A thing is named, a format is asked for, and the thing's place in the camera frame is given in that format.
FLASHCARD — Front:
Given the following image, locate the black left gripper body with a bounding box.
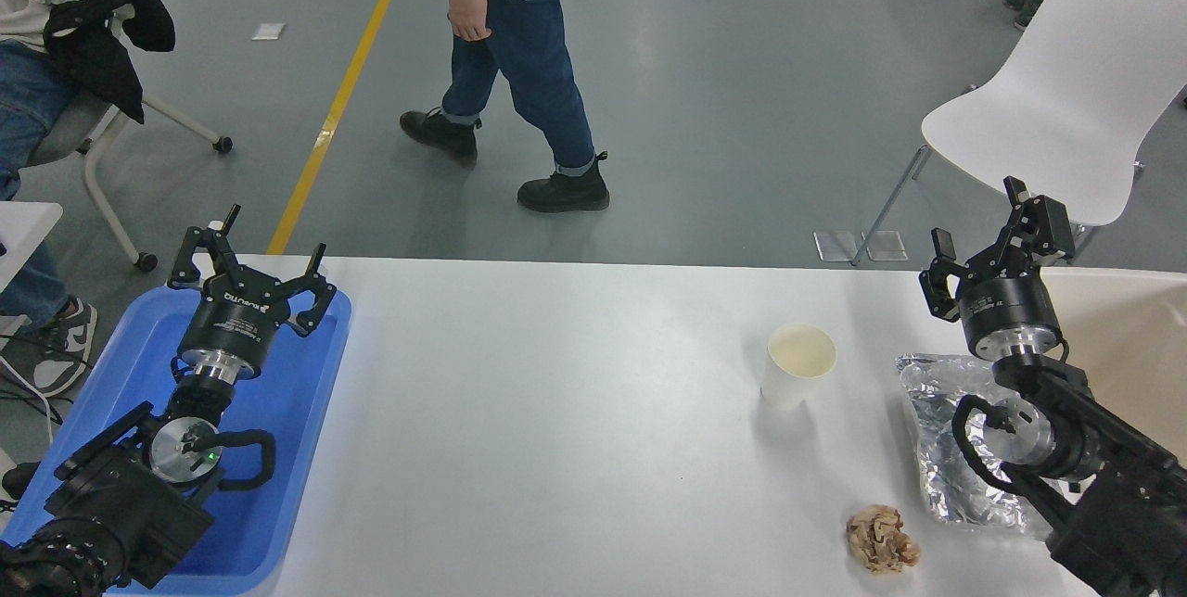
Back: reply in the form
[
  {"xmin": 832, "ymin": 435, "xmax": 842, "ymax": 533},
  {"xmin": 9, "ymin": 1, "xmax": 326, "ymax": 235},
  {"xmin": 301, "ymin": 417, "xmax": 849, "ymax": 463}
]
[{"xmin": 177, "ymin": 269, "xmax": 289, "ymax": 368}]

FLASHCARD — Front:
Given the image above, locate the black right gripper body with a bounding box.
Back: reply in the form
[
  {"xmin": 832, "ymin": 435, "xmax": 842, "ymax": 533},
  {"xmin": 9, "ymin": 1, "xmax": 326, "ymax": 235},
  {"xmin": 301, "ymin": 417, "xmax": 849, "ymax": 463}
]
[{"xmin": 955, "ymin": 264, "xmax": 1064, "ymax": 358}]

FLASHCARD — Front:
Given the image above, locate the white paper cup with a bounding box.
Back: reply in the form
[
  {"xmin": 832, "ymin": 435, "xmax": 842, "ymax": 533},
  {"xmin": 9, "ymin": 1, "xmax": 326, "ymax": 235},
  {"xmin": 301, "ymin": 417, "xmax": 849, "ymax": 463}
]
[{"xmin": 760, "ymin": 323, "xmax": 838, "ymax": 412}]

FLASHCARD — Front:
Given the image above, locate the person's hand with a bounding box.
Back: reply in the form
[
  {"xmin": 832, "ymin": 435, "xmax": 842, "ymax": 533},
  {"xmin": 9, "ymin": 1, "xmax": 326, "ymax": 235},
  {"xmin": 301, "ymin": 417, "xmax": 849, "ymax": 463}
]
[{"xmin": 448, "ymin": 0, "xmax": 493, "ymax": 44}]

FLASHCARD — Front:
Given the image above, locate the clear floor patch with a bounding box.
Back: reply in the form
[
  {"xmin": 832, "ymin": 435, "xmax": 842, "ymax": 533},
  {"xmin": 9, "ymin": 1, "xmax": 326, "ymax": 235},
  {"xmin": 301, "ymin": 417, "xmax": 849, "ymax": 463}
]
[
  {"xmin": 861, "ymin": 230, "xmax": 909, "ymax": 262},
  {"xmin": 813, "ymin": 231, "xmax": 859, "ymax": 263}
]

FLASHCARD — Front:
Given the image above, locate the grey wheeled office chair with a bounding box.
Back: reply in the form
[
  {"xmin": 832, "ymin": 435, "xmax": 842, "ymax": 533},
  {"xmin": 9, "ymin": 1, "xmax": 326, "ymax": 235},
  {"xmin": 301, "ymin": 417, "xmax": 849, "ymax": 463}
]
[{"xmin": 28, "ymin": 4, "xmax": 234, "ymax": 273}]

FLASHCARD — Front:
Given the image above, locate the large pale bin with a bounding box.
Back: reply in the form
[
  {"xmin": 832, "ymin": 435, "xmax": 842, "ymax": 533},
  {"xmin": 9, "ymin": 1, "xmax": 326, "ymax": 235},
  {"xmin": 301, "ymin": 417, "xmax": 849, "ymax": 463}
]
[{"xmin": 1043, "ymin": 266, "xmax": 1187, "ymax": 473}]

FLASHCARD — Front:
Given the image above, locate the blue plastic tray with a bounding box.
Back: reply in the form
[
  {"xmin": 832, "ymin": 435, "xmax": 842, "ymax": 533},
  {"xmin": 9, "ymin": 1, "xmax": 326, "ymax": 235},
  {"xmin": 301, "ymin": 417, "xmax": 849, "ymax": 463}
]
[{"xmin": 0, "ymin": 286, "xmax": 353, "ymax": 596}]

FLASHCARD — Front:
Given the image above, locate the white shell chair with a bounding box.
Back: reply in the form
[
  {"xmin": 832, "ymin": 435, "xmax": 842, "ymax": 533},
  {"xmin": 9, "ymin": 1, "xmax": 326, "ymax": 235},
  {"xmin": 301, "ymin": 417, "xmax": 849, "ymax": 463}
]
[{"xmin": 851, "ymin": 0, "xmax": 1187, "ymax": 267}]

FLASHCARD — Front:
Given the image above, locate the crumpled silver foil tray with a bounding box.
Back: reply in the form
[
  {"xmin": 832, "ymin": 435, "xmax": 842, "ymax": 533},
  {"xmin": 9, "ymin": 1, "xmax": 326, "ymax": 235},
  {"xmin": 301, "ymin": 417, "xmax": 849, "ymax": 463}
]
[{"xmin": 895, "ymin": 353, "xmax": 1067, "ymax": 539}]

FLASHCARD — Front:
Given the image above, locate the small white side table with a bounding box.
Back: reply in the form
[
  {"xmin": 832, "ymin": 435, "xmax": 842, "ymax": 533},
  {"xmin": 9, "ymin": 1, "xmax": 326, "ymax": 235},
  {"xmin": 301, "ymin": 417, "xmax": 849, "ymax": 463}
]
[{"xmin": 0, "ymin": 201, "xmax": 64, "ymax": 293}]

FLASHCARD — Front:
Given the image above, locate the black jacket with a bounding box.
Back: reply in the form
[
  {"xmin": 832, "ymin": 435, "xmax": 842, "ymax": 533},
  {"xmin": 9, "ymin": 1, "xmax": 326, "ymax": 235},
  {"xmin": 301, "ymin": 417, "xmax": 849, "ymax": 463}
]
[{"xmin": 43, "ymin": 0, "xmax": 177, "ymax": 126}]

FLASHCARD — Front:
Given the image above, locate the seated person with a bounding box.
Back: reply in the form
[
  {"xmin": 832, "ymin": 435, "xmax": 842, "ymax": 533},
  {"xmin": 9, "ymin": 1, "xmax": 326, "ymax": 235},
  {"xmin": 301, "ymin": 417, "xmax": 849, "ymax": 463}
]
[{"xmin": 0, "ymin": 0, "xmax": 98, "ymax": 399}]

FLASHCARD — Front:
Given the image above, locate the small black floor object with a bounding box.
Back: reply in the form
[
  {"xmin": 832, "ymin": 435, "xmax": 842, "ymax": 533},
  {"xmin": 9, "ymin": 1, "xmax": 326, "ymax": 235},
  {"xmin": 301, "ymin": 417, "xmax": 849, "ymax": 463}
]
[{"xmin": 1, "ymin": 462, "xmax": 44, "ymax": 502}]

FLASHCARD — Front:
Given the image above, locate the crumpled tan paper ball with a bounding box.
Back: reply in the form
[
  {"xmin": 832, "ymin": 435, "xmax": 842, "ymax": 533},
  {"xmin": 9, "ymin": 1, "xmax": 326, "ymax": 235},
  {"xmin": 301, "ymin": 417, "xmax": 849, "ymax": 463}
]
[{"xmin": 845, "ymin": 504, "xmax": 922, "ymax": 575}]

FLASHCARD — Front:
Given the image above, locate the person in black boots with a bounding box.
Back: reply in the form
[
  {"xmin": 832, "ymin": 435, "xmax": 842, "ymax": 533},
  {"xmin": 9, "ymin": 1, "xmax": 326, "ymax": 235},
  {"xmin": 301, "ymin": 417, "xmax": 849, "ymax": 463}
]
[{"xmin": 399, "ymin": 0, "xmax": 611, "ymax": 214}]

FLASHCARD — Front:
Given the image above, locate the white floor cable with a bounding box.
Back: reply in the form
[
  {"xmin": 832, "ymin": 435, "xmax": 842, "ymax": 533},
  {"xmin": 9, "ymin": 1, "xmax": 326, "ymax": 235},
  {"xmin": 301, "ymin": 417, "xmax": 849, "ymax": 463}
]
[{"xmin": 0, "ymin": 354, "xmax": 58, "ymax": 446}]

